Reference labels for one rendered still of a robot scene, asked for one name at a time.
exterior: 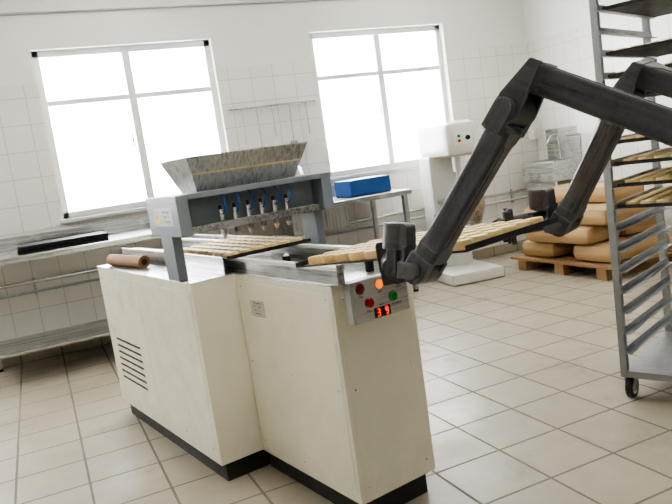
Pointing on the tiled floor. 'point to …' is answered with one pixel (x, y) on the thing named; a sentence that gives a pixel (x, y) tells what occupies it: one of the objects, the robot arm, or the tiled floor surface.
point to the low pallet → (581, 264)
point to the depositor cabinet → (186, 362)
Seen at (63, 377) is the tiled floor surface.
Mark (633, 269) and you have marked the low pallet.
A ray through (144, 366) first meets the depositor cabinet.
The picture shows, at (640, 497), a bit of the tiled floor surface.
